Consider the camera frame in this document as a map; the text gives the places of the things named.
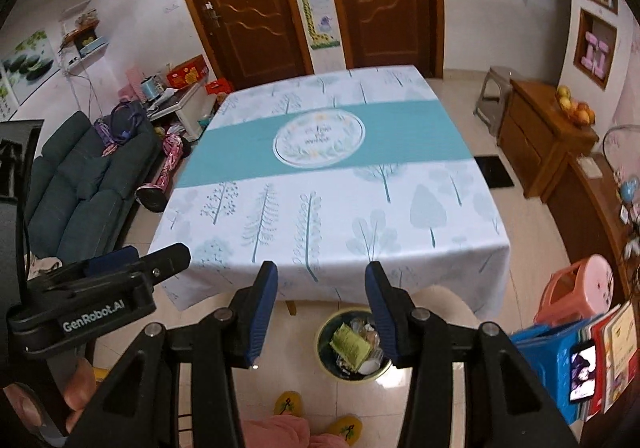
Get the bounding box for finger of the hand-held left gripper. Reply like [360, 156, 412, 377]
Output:
[32, 246, 142, 290]
[120, 242, 193, 288]

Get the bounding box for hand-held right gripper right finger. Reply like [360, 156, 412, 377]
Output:
[365, 262, 576, 448]

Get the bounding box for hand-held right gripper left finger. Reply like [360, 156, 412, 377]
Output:
[65, 262, 279, 448]

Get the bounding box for yellow paper sheet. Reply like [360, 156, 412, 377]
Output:
[331, 325, 374, 371]

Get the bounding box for yellow-green trash bin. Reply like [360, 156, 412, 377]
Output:
[315, 309, 393, 383]

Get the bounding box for person's left hand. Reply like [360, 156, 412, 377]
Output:
[2, 359, 97, 435]

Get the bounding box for cream chair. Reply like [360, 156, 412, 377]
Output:
[410, 284, 482, 330]

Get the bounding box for beige cloth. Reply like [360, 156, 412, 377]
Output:
[27, 255, 64, 282]

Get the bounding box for dark green sofa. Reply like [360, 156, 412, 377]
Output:
[25, 110, 166, 264]

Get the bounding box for pink patterned hoverboard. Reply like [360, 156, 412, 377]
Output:
[135, 132, 192, 213]

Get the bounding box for yellow slipper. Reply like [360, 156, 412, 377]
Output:
[326, 415, 363, 440]
[274, 390, 304, 418]

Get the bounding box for tree print tablecloth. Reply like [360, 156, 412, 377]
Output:
[149, 65, 511, 319]

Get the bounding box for person's pink trousers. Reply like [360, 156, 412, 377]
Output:
[242, 415, 351, 448]

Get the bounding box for purple patterned bag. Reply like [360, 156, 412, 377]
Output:
[94, 100, 151, 158]

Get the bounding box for white low table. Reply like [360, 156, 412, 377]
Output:
[149, 83, 217, 139]

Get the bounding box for blue plastic crate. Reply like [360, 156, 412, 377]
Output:
[509, 315, 601, 421]

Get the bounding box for light blue container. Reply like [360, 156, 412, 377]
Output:
[140, 75, 166, 101]

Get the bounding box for black floor mat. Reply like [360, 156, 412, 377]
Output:
[472, 155, 516, 189]

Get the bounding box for large red cardboard box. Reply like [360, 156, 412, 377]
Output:
[166, 55, 210, 89]

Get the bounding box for pink plastic stool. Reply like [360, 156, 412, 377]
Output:
[534, 254, 617, 329]

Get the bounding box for black smartphone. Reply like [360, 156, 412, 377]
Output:
[569, 339, 599, 404]

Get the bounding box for wooden television stand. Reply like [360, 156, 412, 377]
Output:
[545, 150, 640, 309]

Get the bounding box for stack of folders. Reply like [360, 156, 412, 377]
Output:
[582, 300, 640, 429]

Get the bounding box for grey metal stool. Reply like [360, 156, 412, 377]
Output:
[474, 66, 516, 136]

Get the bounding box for brown wooden door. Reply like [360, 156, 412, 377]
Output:
[320, 0, 445, 78]
[164, 0, 312, 90]

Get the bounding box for bowl of fruit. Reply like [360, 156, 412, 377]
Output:
[556, 84, 597, 127]

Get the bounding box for white electric fan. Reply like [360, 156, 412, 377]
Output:
[601, 124, 640, 179]

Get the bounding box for pink ornament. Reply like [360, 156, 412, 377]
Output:
[582, 30, 612, 74]

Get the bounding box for green black wall poster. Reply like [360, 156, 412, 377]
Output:
[0, 30, 56, 121]

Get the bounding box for wall shelf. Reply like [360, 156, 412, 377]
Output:
[60, 13, 109, 62]

